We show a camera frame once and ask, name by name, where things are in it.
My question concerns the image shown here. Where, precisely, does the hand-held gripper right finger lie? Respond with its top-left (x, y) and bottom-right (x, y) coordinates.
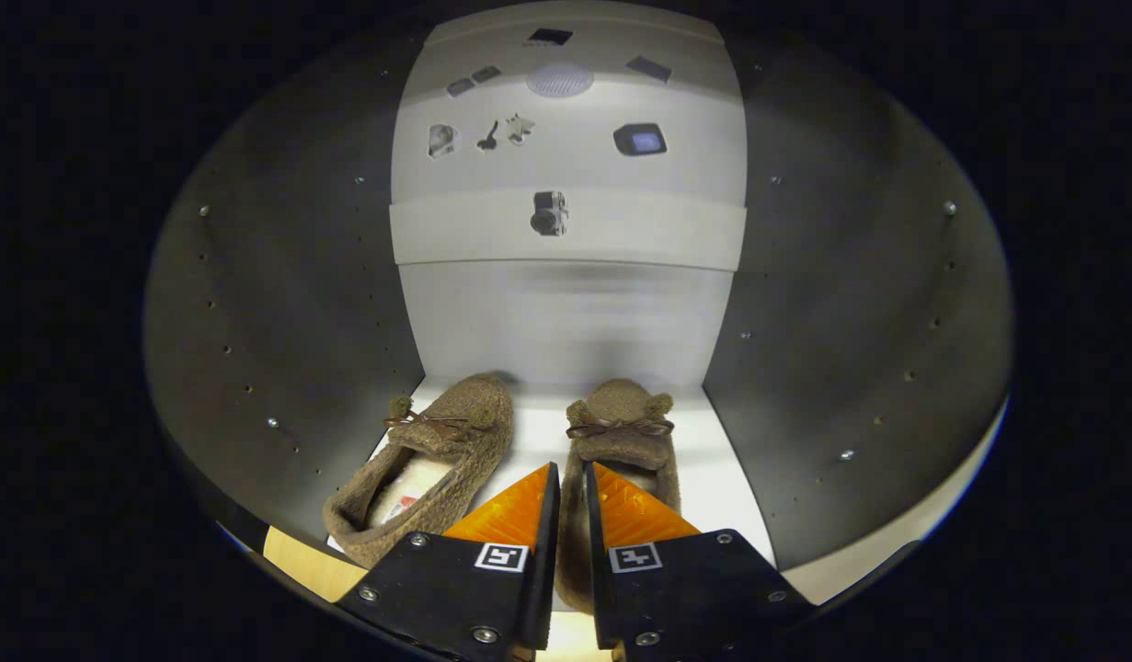
top-left (584, 462), bottom-right (817, 662)

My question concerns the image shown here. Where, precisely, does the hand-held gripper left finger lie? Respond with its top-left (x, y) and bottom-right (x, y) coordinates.
top-left (336, 462), bottom-right (562, 662)

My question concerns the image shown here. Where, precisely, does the brown fuzzy shoe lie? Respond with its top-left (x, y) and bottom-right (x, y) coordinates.
top-left (555, 378), bottom-right (682, 615)
top-left (323, 372), bottom-right (516, 569)

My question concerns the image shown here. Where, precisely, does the dark grey shoe cabinet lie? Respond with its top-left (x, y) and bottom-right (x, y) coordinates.
top-left (143, 0), bottom-right (1012, 608)

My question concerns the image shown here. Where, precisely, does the white cabinet shelf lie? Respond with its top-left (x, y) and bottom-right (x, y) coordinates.
top-left (326, 372), bottom-right (778, 615)

